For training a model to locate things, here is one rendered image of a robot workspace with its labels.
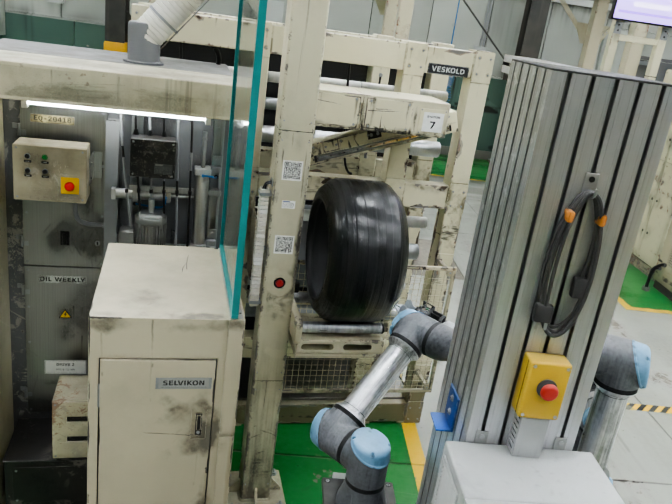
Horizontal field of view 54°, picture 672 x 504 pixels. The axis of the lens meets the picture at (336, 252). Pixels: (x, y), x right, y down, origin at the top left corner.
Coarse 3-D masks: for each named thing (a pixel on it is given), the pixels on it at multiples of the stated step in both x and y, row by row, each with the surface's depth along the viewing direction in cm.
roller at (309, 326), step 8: (304, 328) 259; (312, 328) 260; (320, 328) 261; (328, 328) 262; (336, 328) 262; (344, 328) 263; (352, 328) 264; (360, 328) 265; (368, 328) 266; (376, 328) 267
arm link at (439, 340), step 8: (440, 328) 206; (448, 328) 206; (432, 336) 204; (440, 336) 204; (448, 336) 204; (432, 344) 204; (440, 344) 203; (448, 344) 203; (432, 352) 205; (440, 352) 204; (448, 352) 204; (440, 360) 207
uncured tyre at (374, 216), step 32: (320, 192) 265; (352, 192) 249; (384, 192) 254; (320, 224) 291; (352, 224) 241; (384, 224) 244; (320, 256) 294; (352, 256) 240; (384, 256) 243; (320, 288) 288; (352, 288) 243; (384, 288) 246; (352, 320) 260
